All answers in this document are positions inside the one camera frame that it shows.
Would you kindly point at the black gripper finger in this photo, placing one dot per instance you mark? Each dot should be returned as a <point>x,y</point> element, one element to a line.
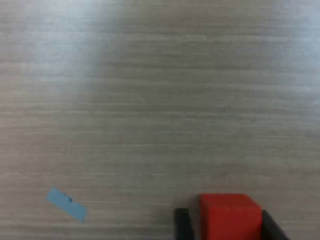
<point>183,225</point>
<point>272,230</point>

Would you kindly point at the red cube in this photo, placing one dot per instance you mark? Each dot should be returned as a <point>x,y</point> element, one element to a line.
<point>230,220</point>

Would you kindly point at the grey-blue tape piece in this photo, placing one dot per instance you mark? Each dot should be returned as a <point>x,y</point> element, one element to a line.
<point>66,205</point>

